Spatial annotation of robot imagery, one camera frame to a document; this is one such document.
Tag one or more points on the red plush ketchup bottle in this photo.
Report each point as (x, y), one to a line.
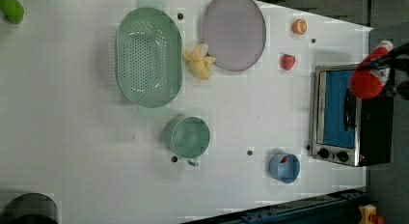
(365, 82)

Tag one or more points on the silver black toaster oven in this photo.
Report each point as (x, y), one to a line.
(348, 130)

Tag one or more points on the green mug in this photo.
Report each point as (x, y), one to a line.
(190, 138)

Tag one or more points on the yellow plush banana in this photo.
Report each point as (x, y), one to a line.
(199, 62)

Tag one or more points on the green perforated colander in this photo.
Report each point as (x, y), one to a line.
(148, 58)

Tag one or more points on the round lilac plate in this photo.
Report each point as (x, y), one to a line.
(235, 32)

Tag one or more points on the small red toy in cup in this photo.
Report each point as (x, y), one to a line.
(284, 159)

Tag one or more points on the red plush strawberry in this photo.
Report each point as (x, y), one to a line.
(287, 62)

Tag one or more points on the light blue cup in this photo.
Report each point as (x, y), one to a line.
(284, 172)

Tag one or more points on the orange slice toy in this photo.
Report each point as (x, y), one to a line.
(299, 27)

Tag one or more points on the yellow red clamp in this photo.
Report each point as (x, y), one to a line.
(370, 215)

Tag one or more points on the green plush vegetable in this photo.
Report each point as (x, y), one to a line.
(12, 10)

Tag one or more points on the dark blue frame rail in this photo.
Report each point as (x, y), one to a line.
(334, 208)

